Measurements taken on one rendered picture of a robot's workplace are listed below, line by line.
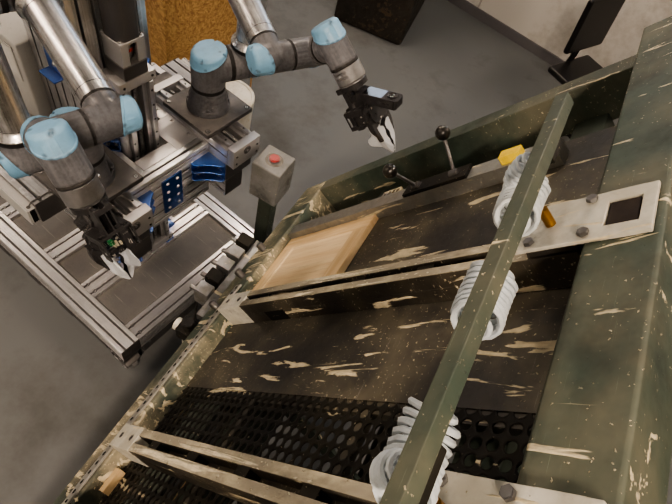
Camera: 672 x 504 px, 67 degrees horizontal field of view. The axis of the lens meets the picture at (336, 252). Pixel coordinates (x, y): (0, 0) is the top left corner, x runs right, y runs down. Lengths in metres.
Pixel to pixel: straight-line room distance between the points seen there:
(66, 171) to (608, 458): 0.90
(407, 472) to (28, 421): 2.21
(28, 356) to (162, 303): 0.62
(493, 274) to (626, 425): 0.19
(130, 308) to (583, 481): 2.08
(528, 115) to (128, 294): 1.78
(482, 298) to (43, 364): 2.28
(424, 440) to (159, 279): 2.11
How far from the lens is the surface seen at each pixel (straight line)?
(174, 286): 2.42
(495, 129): 1.47
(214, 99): 1.87
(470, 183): 1.28
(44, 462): 2.48
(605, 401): 0.60
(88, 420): 2.48
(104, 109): 1.13
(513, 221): 0.59
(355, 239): 1.42
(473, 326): 0.49
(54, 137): 1.00
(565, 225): 0.82
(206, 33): 3.32
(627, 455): 0.56
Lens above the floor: 2.34
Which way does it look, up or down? 55 degrees down
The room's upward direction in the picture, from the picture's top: 21 degrees clockwise
